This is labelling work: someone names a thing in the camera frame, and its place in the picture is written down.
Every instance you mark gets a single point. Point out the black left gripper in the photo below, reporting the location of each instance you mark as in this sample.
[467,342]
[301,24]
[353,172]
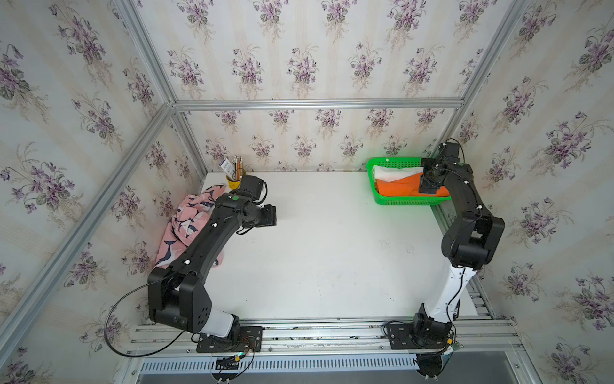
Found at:
[267,215]

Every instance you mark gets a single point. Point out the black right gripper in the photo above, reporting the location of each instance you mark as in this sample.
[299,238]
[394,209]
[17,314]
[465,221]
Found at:
[427,186]

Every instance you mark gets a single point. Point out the orange cloth garment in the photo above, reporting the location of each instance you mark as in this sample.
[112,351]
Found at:
[408,187]

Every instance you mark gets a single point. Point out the white shorts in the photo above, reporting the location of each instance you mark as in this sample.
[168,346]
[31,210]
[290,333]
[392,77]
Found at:
[387,174]

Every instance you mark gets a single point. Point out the pink patterned garment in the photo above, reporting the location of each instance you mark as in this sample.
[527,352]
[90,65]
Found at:
[185,225]

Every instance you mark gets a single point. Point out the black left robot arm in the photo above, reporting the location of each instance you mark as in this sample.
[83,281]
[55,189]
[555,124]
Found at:
[194,240]

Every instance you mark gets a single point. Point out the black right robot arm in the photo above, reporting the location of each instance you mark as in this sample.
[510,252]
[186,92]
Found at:
[468,245]

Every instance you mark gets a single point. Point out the green plastic basket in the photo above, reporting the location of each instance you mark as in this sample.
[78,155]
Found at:
[399,162]

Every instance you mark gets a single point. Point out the yellow pencil cup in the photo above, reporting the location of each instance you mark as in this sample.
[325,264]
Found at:
[234,184]

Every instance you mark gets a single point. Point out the wooden pencils bundle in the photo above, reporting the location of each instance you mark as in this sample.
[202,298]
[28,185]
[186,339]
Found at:
[239,169]

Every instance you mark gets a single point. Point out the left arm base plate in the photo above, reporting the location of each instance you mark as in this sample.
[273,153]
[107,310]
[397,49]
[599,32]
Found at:
[245,339]

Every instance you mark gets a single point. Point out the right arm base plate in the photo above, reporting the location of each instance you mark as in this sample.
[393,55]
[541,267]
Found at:
[407,336]

